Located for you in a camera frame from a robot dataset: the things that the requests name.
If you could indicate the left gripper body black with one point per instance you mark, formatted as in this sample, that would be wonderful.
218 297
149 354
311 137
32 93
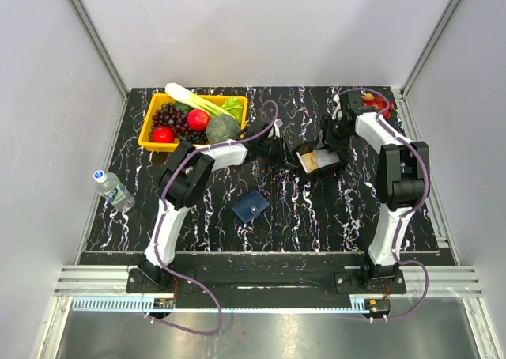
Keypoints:
273 151

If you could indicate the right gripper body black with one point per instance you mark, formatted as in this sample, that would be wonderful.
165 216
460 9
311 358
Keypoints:
335 135

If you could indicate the black card tray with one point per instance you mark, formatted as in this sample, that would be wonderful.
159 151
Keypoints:
306 147

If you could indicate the blue card holder wallet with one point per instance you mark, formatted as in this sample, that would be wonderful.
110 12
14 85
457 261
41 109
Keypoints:
250 207

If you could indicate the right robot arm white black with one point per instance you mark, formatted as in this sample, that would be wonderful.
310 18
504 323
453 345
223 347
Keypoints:
402 176

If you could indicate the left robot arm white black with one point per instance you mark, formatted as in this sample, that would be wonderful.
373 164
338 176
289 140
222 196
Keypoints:
184 182

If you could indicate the red lychee bunch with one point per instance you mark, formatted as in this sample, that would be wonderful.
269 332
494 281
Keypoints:
378 103

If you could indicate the green cantaloupe melon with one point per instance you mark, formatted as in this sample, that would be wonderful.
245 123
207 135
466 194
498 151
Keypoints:
221 128

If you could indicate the green lettuce leaf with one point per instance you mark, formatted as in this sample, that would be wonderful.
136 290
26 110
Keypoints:
234 106

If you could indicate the dark blue grape bunch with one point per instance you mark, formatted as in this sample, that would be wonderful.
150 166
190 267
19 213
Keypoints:
194 137

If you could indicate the red apple upper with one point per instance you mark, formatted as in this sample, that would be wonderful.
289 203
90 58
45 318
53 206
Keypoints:
197 120

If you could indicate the red apple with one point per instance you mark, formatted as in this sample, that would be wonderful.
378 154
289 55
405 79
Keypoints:
197 120
163 134

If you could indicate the green avocado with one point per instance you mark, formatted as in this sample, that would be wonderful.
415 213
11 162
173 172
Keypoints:
182 107

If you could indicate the purple grape bunch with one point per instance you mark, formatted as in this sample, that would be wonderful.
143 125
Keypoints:
171 117

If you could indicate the red apple lower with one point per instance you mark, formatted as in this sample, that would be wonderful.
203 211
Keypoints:
163 134

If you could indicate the white daikon radish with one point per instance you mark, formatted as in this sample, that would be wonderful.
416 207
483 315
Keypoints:
183 95

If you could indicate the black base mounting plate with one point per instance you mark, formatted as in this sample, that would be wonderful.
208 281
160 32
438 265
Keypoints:
264 280

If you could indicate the clear water bottle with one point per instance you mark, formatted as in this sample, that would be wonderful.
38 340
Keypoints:
115 193

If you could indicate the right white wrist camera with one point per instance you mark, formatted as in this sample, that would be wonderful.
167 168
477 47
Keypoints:
337 112

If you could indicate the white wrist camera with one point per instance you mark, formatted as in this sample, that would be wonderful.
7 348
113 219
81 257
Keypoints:
337 112
276 129

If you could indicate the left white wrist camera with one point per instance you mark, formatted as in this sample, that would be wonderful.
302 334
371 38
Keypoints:
276 129

